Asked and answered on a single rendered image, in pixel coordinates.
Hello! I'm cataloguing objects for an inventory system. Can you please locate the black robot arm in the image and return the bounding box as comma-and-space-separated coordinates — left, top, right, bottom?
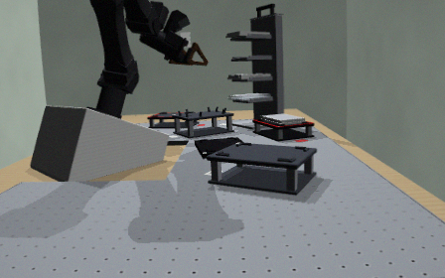
87, 0, 190, 118

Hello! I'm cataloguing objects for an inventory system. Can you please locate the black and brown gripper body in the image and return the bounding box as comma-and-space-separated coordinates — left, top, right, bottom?
155, 33, 193, 64

